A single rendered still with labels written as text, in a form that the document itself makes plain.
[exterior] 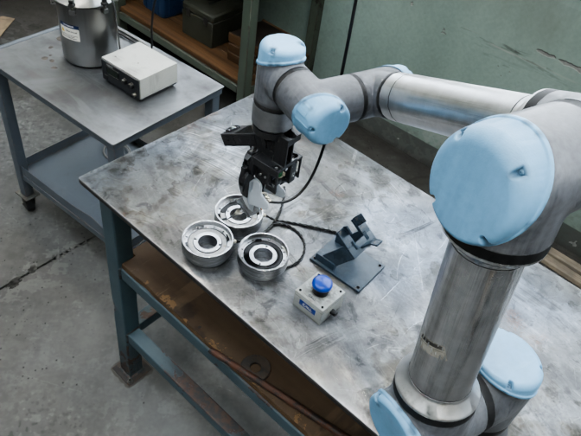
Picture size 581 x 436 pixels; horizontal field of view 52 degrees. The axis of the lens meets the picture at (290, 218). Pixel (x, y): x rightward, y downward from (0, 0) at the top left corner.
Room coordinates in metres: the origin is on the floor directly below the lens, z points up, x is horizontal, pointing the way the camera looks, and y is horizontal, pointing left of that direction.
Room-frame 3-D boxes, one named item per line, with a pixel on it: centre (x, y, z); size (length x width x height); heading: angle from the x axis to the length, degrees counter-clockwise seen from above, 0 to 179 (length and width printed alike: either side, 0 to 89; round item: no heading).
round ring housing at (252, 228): (0.93, 0.11, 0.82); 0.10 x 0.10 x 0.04
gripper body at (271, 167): (0.85, 0.05, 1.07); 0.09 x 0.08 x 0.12; 58
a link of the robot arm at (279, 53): (0.85, 0.06, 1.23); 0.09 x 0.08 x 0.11; 37
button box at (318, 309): (0.74, -0.09, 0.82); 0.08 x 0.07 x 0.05; 55
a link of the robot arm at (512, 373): (0.53, -0.35, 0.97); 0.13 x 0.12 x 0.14; 127
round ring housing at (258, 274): (0.82, 0.04, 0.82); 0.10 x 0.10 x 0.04
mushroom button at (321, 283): (0.74, -0.08, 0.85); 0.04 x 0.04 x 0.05
